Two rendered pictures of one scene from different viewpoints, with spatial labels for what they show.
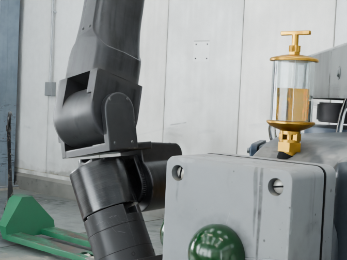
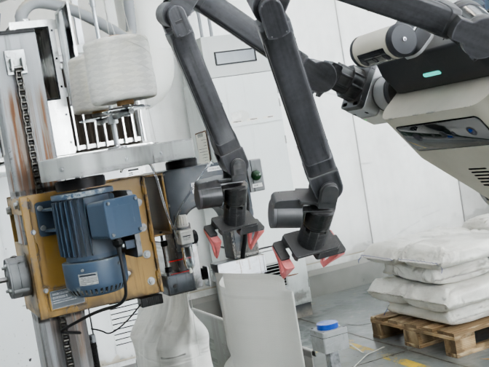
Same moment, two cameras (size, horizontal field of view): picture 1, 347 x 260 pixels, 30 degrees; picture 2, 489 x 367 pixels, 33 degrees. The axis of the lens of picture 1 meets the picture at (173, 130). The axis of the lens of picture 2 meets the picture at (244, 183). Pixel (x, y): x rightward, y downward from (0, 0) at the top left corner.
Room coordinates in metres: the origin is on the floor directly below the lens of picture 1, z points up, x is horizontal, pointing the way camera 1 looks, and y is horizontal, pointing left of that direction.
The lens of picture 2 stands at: (2.43, 1.00, 1.39)
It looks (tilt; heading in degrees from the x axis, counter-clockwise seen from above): 3 degrees down; 207
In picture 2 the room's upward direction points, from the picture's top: 9 degrees counter-clockwise
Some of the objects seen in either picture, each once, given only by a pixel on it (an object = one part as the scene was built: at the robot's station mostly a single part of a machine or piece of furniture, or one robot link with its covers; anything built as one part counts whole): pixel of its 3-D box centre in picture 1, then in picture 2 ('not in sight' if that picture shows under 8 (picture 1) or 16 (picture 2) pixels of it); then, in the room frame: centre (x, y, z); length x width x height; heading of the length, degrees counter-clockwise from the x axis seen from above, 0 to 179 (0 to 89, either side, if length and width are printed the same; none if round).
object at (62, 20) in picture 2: not in sight; (69, 54); (-0.99, -1.59, 1.95); 0.30 x 0.01 x 0.48; 50
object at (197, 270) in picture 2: not in sight; (193, 264); (0.50, -0.17, 1.08); 0.03 x 0.01 x 0.13; 140
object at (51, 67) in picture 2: not in sight; (34, 94); (-1.14, -1.99, 1.82); 0.51 x 0.27 x 0.71; 50
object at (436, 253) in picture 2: not in sight; (461, 247); (-2.42, -0.12, 0.56); 0.66 x 0.42 x 0.15; 140
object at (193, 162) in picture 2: not in sight; (181, 164); (0.44, -0.19, 1.35); 0.09 x 0.09 x 0.03
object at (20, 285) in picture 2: not in sight; (16, 277); (0.81, -0.51, 1.14); 0.11 x 0.06 x 0.11; 50
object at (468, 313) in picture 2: not in sight; (442, 304); (-2.50, -0.30, 0.20); 0.66 x 0.44 x 0.12; 50
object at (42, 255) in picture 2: not in sight; (81, 244); (0.66, -0.41, 1.18); 0.34 x 0.25 x 0.31; 140
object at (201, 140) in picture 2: not in sight; (202, 153); (-2.97, -2.04, 1.34); 0.24 x 0.04 x 0.32; 50
